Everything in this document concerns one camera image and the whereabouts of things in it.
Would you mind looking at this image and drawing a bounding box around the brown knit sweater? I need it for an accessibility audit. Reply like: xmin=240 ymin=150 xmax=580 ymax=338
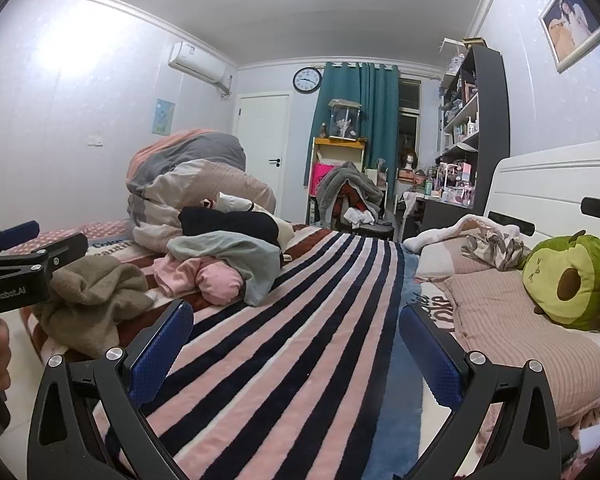
xmin=33 ymin=256 xmax=154 ymax=359

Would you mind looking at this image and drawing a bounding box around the chair with grey clothes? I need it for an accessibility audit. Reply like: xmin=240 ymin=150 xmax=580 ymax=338
xmin=315 ymin=162 xmax=394 ymax=240

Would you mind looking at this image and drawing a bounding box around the pink knitted pillow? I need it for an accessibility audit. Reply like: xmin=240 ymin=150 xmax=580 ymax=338
xmin=436 ymin=270 xmax=600 ymax=427

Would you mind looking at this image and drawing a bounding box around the green avocado plush toy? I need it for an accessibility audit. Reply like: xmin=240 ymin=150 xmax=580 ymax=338
xmin=521 ymin=230 xmax=600 ymax=330

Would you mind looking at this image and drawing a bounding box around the crumpled floral pink blanket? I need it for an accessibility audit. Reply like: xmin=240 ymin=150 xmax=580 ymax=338
xmin=403 ymin=214 xmax=529 ymax=278

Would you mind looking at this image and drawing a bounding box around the folded pink grey duvet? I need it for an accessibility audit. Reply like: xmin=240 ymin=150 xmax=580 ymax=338
xmin=125 ymin=129 xmax=276 ymax=252

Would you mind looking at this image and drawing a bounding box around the pink garment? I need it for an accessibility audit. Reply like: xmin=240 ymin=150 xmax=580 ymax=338
xmin=152 ymin=255 xmax=244 ymax=307

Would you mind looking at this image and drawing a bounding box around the black garment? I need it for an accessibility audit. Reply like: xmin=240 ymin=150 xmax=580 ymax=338
xmin=178 ymin=207 xmax=282 ymax=248

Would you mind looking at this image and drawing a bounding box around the striped fleece bed blanket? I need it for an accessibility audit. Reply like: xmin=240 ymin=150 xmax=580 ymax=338
xmin=9 ymin=219 xmax=481 ymax=480

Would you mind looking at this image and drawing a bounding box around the black desk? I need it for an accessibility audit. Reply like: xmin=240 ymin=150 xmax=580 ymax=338
xmin=396 ymin=194 xmax=484 ymax=242

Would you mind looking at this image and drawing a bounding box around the cream white garment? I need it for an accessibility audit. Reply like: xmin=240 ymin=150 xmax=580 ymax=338
xmin=200 ymin=192 xmax=294 ymax=249

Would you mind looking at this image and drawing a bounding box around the grey-green garment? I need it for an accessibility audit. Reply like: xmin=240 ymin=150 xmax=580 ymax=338
xmin=166 ymin=231 xmax=283 ymax=307

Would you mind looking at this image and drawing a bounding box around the white bed headboard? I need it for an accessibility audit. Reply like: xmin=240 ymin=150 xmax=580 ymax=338
xmin=486 ymin=141 xmax=600 ymax=245

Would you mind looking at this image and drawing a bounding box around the white air conditioner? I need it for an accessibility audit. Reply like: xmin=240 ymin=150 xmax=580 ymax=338
xmin=168 ymin=41 xmax=233 ymax=96

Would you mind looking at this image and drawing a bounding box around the mannequin head with wig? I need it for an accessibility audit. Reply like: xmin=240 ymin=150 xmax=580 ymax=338
xmin=399 ymin=148 xmax=418 ymax=171

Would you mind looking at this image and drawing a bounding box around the white door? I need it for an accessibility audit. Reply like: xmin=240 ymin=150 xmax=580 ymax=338
xmin=233 ymin=91 xmax=291 ymax=216

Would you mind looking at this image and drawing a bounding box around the yellow shelf unit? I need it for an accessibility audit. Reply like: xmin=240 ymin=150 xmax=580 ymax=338
xmin=304 ymin=136 xmax=368 ymax=226

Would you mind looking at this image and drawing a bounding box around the black bookshelf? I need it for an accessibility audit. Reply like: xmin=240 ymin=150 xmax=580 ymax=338
xmin=436 ymin=44 xmax=510 ymax=214

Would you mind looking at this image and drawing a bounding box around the glass display case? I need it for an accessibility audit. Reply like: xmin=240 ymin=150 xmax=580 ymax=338
xmin=328 ymin=99 xmax=362 ymax=142

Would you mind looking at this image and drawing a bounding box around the teal curtain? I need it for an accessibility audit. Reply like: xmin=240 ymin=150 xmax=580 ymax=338
xmin=303 ymin=60 xmax=401 ymax=196

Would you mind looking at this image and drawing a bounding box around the white wall switch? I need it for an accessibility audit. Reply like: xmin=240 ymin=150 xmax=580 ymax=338
xmin=86 ymin=136 xmax=104 ymax=148

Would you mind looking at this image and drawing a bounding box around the blue wall poster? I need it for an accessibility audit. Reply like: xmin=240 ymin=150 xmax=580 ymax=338
xmin=151 ymin=99 xmax=175 ymax=136

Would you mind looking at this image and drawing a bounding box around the round black wall clock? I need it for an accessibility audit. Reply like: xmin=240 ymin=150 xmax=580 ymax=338
xmin=292 ymin=66 xmax=323 ymax=94

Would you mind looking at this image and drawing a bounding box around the framed wall photo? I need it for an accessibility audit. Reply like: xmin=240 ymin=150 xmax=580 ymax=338
xmin=540 ymin=0 xmax=600 ymax=74

